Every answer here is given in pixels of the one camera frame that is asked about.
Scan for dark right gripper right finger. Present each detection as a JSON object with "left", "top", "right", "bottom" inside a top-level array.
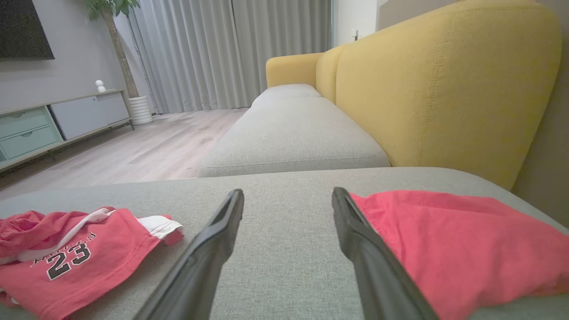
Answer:
[{"left": 332, "top": 187, "right": 441, "bottom": 320}]

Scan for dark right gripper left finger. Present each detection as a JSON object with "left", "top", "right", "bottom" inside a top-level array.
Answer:
[{"left": 133, "top": 189, "right": 245, "bottom": 320}]

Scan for red white basketball jersey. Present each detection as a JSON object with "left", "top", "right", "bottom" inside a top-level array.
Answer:
[{"left": 349, "top": 190, "right": 569, "bottom": 320}]

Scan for red basketball shorts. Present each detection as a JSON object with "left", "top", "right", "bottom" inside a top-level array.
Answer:
[{"left": 0, "top": 206, "right": 184, "bottom": 320}]

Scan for wide grey sofa seat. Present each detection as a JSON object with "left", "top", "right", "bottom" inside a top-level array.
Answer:
[{"left": 0, "top": 167, "right": 569, "bottom": 320}]

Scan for long grey seat cushion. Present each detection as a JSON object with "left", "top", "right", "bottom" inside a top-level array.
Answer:
[{"left": 197, "top": 96, "right": 392, "bottom": 179}]

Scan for low grey tv cabinet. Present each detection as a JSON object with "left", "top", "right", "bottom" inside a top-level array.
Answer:
[{"left": 0, "top": 89, "right": 135, "bottom": 173}]

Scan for small grey seat cushion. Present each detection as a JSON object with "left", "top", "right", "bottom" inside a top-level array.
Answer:
[{"left": 251, "top": 84, "right": 322, "bottom": 108}]

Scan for narrow yellow backrest cushion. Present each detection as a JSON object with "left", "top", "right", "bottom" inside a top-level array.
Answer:
[{"left": 315, "top": 44, "right": 346, "bottom": 104}]

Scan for grey pleated curtain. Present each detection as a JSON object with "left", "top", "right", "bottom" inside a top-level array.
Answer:
[
  {"left": 231, "top": 0, "right": 333, "bottom": 108},
  {"left": 128, "top": 0, "right": 257, "bottom": 115}
]

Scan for yellow sofa armrest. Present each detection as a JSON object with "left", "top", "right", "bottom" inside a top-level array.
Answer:
[{"left": 265, "top": 52, "right": 325, "bottom": 89}]

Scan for green indoor tree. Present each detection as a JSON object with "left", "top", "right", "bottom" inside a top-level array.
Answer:
[{"left": 85, "top": 0, "right": 142, "bottom": 100}]

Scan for black wall television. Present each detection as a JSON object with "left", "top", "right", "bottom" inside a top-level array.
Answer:
[{"left": 0, "top": 0, "right": 56, "bottom": 61}]

